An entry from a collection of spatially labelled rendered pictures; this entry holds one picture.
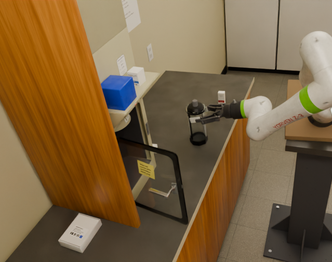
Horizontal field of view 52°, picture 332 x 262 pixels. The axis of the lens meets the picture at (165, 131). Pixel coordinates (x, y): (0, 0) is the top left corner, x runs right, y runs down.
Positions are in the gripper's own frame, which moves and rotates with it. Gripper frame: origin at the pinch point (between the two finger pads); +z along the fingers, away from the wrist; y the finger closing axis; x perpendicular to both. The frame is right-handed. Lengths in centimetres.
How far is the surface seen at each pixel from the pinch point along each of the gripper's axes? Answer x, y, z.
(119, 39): -59, 34, 1
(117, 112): -40, 57, -2
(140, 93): -39, 43, -5
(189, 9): -22, -149, 53
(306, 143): 32, -10, -50
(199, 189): 20.4, 36.0, -6.5
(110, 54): -56, 41, 2
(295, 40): 69, -253, -10
